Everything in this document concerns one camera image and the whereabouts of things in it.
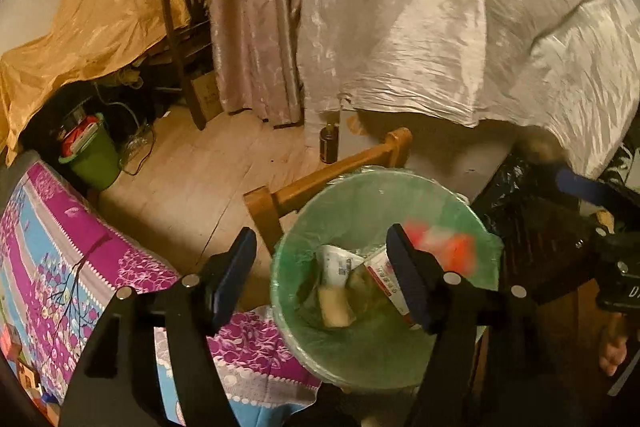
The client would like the dark wooden chair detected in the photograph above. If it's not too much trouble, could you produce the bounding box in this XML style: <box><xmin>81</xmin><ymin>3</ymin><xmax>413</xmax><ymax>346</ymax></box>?
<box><xmin>151</xmin><ymin>0</ymin><xmax>216</xmax><ymax>131</ymax></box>

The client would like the red and white wrapper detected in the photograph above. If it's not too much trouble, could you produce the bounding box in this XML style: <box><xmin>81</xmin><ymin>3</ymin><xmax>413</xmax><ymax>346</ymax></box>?
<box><xmin>402</xmin><ymin>219</ymin><xmax>478</xmax><ymax>273</ymax></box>

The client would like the cardboard box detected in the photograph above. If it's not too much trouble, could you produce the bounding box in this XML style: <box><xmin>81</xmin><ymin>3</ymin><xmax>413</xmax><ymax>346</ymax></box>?
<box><xmin>190</xmin><ymin>72</ymin><xmax>223</xmax><ymax>120</ymax></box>

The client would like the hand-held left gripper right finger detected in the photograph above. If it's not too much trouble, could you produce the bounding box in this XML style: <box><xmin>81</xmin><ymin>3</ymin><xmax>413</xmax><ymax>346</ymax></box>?
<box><xmin>385</xmin><ymin>223</ymin><xmax>583</xmax><ymax>427</ymax></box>

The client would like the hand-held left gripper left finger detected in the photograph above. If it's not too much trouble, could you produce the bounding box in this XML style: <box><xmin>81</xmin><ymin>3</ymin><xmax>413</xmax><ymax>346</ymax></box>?
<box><xmin>59</xmin><ymin>227</ymin><xmax>258</xmax><ymax>427</ymax></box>

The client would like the red and white box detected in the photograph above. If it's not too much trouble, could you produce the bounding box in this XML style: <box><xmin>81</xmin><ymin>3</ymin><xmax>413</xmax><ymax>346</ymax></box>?
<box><xmin>61</xmin><ymin>117</ymin><xmax>100</xmax><ymax>155</ymax></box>

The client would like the white printed packet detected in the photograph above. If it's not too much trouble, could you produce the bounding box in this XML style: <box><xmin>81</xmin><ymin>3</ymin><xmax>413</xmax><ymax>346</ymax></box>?
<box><xmin>316</xmin><ymin>244</ymin><xmax>426</xmax><ymax>330</ymax></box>

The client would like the green plastic bucket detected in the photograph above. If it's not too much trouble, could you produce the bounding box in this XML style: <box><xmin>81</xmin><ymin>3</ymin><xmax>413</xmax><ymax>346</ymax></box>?
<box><xmin>57</xmin><ymin>113</ymin><xmax>122</xmax><ymax>188</ymax></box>

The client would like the black plastic bag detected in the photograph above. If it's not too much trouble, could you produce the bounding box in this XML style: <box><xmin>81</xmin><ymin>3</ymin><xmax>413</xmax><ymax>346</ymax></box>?
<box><xmin>470</xmin><ymin>147</ymin><xmax>601</xmax><ymax>303</ymax></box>

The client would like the bin with green liner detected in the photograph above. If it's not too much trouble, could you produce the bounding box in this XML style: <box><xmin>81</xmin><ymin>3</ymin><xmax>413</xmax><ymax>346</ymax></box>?
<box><xmin>269</xmin><ymin>165</ymin><xmax>503</xmax><ymax>390</ymax></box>

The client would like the pink patterned curtain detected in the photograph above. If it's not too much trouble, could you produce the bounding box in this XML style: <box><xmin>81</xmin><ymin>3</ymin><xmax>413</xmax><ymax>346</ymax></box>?
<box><xmin>114</xmin><ymin>0</ymin><xmax>337</xmax><ymax>130</ymax></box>

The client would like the dark glass bottle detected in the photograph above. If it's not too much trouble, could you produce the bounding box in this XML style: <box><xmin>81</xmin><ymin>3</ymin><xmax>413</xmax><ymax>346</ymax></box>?
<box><xmin>320</xmin><ymin>121</ymin><xmax>340</xmax><ymax>165</ymax></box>

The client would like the yellow satin cloth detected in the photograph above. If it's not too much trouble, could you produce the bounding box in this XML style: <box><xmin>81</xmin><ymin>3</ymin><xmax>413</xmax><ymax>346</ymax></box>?
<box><xmin>0</xmin><ymin>0</ymin><xmax>193</xmax><ymax>155</ymax></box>

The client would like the light wooden stool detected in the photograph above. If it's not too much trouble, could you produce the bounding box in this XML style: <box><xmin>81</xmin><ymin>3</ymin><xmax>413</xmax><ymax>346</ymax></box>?
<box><xmin>243</xmin><ymin>127</ymin><xmax>414</xmax><ymax>255</ymax></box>

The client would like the person's foot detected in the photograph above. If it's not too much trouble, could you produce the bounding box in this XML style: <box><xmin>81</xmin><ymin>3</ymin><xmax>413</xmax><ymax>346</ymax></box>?
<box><xmin>597</xmin><ymin>329</ymin><xmax>632</xmax><ymax>377</ymax></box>

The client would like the tangled cable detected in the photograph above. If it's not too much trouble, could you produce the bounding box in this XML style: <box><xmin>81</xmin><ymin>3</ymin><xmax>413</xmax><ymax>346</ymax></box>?
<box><xmin>95</xmin><ymin>72</ymin><xmax>157</xmax><ymax>176</ymax></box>

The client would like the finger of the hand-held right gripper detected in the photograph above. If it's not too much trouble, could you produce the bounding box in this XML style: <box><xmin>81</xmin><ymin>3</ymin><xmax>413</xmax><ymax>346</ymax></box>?
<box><xmin>552</xmin><ymin>164</ymin><xmax>640</xmax><ymax>208</ymax></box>

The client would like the floral striped blanket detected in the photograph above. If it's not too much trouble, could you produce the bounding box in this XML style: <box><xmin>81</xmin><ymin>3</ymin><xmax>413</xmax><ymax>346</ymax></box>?
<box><xmin>0</xmin><ymin>149</ymin><xmax>323</xmax><ymax>427</ymax></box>

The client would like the yellow sponge block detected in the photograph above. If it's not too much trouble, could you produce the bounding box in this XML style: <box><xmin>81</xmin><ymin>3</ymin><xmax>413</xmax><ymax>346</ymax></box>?
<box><xmin>317</xmin><ymin>285</ymin><xmax>357</xmax><ymax>329</ymax></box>

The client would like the white satin cloth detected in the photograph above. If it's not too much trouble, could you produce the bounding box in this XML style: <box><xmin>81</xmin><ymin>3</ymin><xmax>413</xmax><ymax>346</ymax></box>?
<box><xmin>296</xmin><ymin>0</ymin><xmax>640</xmax><ymax>180</ymax></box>

